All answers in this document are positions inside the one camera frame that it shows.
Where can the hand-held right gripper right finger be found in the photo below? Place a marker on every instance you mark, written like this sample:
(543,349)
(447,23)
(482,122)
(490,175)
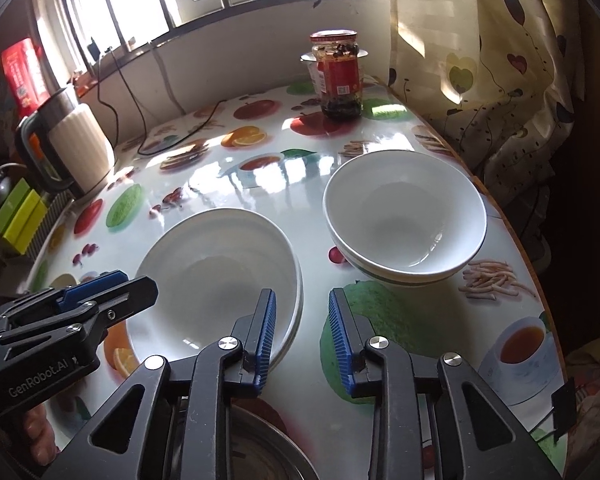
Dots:
(341,340)

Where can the chevron patterned tray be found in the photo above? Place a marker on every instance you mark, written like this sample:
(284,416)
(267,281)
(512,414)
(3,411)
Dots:
(59,212)

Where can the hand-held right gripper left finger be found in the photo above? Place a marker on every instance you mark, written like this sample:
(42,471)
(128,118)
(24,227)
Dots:
(262,340)

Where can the yellow-green box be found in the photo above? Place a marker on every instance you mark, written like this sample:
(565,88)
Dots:
(27,222)

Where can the black plug adapter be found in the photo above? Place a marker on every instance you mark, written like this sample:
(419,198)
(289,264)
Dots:
(95,49)

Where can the stainless steel bowl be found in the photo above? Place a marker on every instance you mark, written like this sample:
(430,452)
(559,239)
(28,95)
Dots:
(265,452)

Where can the white bowl with blue stripe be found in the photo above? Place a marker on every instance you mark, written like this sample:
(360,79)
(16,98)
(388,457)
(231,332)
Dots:
(405,220)

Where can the white bowl with floral print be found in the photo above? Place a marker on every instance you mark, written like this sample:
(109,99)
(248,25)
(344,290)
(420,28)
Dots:
(210,280)

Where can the cream heart print curtain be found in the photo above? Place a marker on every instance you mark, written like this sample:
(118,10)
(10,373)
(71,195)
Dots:
(480,35)

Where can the cream electric kettle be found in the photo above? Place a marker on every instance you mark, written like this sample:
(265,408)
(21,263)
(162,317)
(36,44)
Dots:
(80,145)

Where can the dark green box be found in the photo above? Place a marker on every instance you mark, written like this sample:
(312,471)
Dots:
(10,205)

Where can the red printed gift bag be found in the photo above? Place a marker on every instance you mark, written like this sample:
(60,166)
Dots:
(25,80)

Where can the person's left hand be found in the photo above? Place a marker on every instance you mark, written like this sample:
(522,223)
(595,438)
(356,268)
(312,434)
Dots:
(40,435)

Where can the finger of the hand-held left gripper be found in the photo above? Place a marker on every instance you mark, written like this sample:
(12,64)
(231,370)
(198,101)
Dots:
(97,282)
(130,295)

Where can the white can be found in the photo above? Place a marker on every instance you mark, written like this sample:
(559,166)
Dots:
(314,72)

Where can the red label glass jar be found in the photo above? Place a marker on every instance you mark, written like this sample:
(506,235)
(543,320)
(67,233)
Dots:
(337,80)

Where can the grey round device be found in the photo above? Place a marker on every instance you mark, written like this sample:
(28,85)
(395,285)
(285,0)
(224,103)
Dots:
(1,185)

